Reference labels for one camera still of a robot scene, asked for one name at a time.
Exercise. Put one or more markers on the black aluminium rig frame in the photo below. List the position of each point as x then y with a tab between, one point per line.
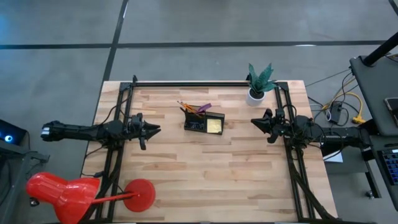
202	84

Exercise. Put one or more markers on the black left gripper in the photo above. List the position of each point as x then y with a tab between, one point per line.
136	129

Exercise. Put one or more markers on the black power adapter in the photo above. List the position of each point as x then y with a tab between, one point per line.
335	112

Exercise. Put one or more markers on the white paper sheet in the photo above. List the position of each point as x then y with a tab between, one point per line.
335	158

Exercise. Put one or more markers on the black caster wheel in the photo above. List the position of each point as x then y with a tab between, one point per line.
35	202
370	194

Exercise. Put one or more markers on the black diagonal pole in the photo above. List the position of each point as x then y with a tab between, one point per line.
381	49

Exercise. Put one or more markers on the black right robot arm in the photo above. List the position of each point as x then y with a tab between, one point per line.
335	133

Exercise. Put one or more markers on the grey metal cart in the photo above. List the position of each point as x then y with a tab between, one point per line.
18	161

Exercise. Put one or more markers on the grey desk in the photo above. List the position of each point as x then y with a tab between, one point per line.
377	186
373	93

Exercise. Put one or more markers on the yellow sticky note pad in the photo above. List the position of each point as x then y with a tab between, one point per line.
214	126

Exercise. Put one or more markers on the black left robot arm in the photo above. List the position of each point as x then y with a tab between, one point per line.
87	132

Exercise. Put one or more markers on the black binder clip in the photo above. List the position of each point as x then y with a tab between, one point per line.
200	126
188	126

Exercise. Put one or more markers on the dark tablet device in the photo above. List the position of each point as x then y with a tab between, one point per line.
393	107

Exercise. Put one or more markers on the snake plant in white pot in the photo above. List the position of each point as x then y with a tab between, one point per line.
256	98

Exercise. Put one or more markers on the black box with blue light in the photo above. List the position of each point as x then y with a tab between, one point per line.
15	130

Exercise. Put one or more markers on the keyboard with coloured keys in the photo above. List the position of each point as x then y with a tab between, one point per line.
390	165

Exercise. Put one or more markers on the red desk lamp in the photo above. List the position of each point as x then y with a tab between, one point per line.
62	196

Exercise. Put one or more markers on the black mesh desk organizer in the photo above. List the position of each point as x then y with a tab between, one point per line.
191	118

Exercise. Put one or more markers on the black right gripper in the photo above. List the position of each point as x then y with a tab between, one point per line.
278	126

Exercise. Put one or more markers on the orange wooden pencil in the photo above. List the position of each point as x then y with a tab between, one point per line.
185	105
190	109

